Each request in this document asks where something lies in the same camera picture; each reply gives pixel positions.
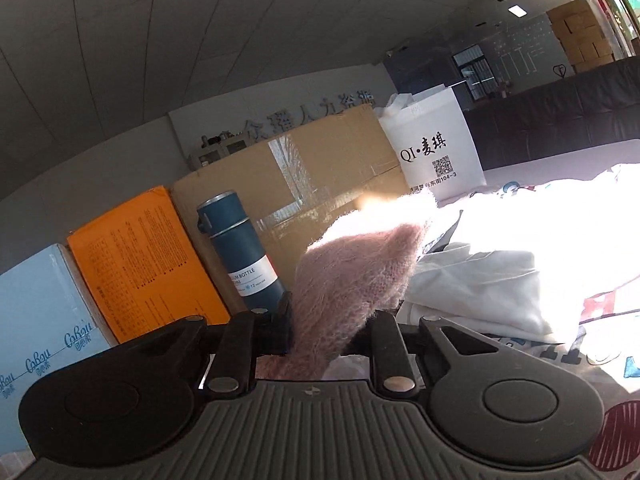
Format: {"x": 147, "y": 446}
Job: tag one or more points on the dark sofa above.
{"x": 555, "y": 115}

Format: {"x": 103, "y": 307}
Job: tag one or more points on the white non-woven bag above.
{"x": 435, "y": 145}

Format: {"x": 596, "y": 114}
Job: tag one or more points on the white garment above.
{"x": 480, "y": 285}

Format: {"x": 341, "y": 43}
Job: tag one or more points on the pink knitted sweater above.
{"x": 351, "y": 280}

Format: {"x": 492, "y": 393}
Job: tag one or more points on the ceiling light panel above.
{"x": 516, "y": 9}

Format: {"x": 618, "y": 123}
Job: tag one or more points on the light blue box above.
{"x": 40, "y": 340}

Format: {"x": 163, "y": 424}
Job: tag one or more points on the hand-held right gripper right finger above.
{"x": 383, "y": 325}

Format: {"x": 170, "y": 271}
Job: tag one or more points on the orange box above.
{"x": 145, "y": 265}

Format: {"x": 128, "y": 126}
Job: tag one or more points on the dark blue thermos bottle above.
{"x": 240, "y": 255}

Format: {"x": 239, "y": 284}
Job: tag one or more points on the stack of cardboard boxes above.
{"x": 582, "y": 35}

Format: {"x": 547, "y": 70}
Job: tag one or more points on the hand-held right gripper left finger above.
{"x": 283, "y": 322}

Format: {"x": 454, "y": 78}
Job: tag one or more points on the large cardboard box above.
{"x": 300, "y": 175}

